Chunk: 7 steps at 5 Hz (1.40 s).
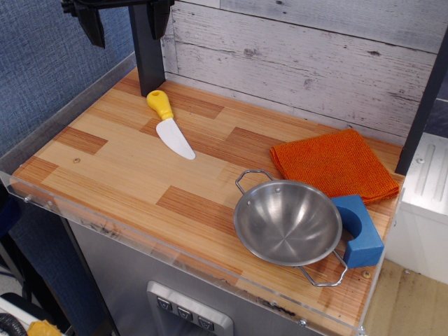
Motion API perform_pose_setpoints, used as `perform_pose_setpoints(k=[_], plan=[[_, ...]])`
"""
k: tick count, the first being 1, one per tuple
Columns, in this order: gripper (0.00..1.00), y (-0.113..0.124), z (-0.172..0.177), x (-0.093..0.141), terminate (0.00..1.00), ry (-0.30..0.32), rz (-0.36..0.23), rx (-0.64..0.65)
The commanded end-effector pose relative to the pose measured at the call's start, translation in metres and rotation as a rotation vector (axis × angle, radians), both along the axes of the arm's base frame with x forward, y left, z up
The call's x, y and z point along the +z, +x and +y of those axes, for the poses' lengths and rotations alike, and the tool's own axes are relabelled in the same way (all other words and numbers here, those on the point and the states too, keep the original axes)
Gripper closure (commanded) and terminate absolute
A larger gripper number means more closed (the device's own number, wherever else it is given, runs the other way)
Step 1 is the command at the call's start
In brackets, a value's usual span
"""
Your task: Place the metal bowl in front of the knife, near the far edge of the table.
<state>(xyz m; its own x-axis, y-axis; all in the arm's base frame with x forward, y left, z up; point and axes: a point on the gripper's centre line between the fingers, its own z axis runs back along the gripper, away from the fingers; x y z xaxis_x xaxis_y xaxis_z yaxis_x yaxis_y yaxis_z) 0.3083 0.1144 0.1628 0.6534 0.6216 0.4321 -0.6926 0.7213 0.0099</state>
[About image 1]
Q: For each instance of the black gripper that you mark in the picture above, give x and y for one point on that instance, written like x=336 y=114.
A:
x=88 y=16

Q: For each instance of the metal bowl with wire handles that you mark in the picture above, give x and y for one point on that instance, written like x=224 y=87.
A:
x=287 y=223

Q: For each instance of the clear acrylic edge guard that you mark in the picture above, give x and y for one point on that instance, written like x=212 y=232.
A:
x=100 y=161

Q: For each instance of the stainless steel cabinet front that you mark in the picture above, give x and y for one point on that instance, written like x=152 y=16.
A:
x=213 y=268

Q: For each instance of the orange folded cloth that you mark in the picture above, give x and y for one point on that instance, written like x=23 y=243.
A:
x=338 y=164

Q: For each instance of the silver button control panel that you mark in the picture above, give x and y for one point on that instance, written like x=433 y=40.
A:
x=175 y=312

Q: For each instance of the yellow object at bottom left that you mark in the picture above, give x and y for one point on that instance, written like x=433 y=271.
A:
x=43 y=328

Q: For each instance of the blue arch wooden block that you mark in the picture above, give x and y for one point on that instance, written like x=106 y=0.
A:
x=366 y=246

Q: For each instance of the white grooved side unit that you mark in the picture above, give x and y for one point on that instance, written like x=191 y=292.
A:
x=418 y=237

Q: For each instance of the yellow handled white toy knife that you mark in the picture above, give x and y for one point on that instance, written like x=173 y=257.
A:
x=167 y=129

